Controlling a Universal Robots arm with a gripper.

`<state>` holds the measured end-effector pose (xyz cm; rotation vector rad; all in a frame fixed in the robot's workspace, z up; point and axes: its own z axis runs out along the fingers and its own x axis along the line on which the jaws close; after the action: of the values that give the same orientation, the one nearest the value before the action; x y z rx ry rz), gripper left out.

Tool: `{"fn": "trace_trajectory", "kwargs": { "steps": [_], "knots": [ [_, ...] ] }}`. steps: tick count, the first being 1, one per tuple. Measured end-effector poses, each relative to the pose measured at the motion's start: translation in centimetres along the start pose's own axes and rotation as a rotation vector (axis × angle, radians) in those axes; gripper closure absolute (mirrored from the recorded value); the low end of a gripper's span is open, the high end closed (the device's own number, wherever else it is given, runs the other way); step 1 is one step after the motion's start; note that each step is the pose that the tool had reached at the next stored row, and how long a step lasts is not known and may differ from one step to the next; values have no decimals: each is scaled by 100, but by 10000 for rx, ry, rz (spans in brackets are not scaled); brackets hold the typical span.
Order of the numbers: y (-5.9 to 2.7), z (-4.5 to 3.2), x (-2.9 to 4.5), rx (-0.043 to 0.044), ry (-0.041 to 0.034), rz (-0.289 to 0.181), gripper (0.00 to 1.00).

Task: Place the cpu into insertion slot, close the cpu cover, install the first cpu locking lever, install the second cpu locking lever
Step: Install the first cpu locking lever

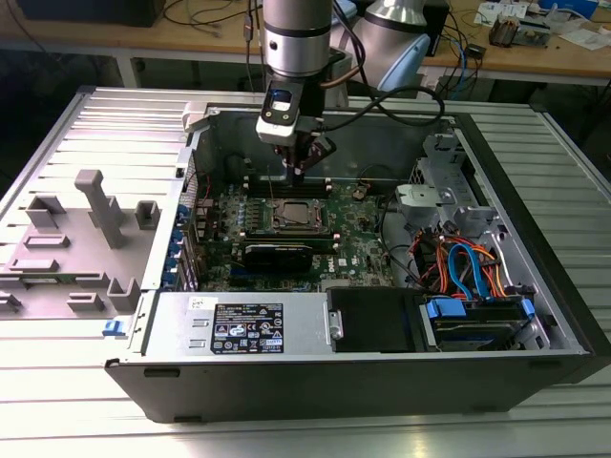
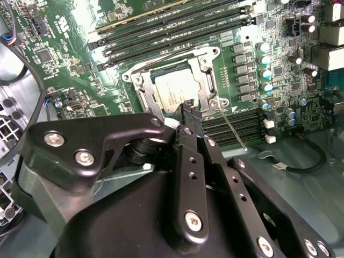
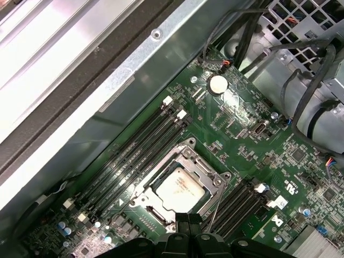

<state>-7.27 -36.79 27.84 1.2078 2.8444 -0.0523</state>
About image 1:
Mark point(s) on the silver CPU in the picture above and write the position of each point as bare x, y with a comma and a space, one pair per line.
296, 214

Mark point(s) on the white printed paper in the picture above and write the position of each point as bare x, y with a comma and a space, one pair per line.
496, 12

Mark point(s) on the grey metal drive cage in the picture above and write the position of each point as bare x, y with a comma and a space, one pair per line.
477, 219

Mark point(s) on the silver drive cage bracket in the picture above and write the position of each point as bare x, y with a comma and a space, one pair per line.
420, 195

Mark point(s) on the small black box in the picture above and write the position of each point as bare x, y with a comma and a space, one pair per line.
476, 51

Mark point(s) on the black PC case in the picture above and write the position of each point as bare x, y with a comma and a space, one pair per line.
334, 391

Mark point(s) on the black RAM slot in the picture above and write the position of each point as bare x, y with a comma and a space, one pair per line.
258, 183
258, 178
258, 194
258, 189

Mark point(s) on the white paper sheet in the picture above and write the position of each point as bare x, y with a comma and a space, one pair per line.
587, 38

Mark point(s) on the blue disk carrier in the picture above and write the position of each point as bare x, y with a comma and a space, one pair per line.
444, 307

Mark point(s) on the wooden desk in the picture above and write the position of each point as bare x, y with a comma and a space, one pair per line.
525, 62

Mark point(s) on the black power supply label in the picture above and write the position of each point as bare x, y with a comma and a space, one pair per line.
248, 329

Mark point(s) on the black plastic shroud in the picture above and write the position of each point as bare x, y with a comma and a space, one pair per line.
372, 319

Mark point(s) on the coin cell battery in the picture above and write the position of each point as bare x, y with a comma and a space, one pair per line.
359, 192

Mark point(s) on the green motherboard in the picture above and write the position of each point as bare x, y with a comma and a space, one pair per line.
363, 238

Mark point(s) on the CPU socket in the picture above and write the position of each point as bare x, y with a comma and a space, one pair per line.
275, 225

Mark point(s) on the blue case latch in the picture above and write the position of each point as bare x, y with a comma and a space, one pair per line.
112, 327

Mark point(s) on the grey parts rack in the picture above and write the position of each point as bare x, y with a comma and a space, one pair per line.
81, 267

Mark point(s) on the metal locking lever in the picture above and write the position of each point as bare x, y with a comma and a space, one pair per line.
270, 183

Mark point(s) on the silver chipset heatsink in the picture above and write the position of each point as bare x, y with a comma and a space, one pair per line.
331, 285

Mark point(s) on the silver power supply unit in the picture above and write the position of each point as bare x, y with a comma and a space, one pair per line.
172, 329

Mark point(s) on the black computer box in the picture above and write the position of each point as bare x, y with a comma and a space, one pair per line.
95, 12

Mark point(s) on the blue card retainer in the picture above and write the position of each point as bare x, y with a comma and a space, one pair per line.
174, 238

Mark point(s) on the green RAM stick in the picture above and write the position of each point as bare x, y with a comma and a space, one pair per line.
286, 236

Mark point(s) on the black desktop tower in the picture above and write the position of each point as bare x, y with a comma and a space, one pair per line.
440, 28

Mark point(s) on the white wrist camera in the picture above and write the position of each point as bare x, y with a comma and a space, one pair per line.
277, 131

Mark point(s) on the copper coil cooler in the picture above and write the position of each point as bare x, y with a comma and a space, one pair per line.
503, 31

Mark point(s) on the black graphics card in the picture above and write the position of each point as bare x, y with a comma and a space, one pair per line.
277, 257

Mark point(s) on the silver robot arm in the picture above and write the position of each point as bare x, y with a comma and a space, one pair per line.
296, 43

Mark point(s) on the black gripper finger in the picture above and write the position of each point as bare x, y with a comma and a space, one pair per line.
321, 150
295, 164

